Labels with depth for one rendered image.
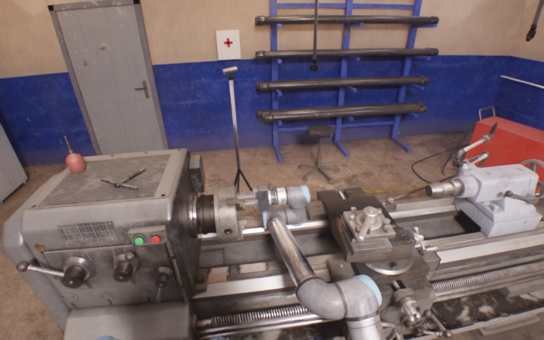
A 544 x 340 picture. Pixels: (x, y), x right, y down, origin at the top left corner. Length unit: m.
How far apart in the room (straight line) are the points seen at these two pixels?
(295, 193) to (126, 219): 0.74
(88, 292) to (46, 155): 4.09
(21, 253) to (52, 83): 3.66
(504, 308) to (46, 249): 2.33
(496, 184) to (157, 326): 1.74
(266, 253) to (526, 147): 3.09
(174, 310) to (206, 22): 3.45
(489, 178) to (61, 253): 1.93
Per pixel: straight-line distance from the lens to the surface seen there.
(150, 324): 1.36
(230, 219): 1.19
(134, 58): 4.22
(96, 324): 1.45
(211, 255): 1.65
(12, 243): 1.33
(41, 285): 1.44
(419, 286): 1.41
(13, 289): 3.23
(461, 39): 5.34
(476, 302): 2.14
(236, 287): 1.34
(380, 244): 1.24
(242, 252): 1.62
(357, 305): 1.02
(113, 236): 1.12
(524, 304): 2.30
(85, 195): 1.20
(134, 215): 1.06
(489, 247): 1.82
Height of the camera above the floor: 1.90
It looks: 30 degrees down
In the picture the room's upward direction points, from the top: 1 degrees counter-clockwise
